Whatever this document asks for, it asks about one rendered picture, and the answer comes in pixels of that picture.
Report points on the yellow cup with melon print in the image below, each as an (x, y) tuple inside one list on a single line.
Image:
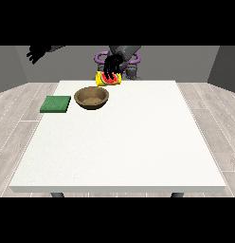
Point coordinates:
[(107, 80)]

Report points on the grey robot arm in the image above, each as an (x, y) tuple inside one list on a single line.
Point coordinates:
[(56, 48), (126, 51)]

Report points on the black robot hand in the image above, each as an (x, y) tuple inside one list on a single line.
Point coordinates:
[(37, 53), (111, 65)]

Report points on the dark table leg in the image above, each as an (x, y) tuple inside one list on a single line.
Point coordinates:
[(57, 195), (177, 195)]

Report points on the brown wooden bowl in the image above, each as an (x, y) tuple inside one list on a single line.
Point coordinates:
[(91, 97)]

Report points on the grey robot trunk purple rings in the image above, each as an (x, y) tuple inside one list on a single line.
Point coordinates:
[(132, 71)]

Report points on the green square pad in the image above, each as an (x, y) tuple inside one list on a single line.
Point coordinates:
[(55, 104)]

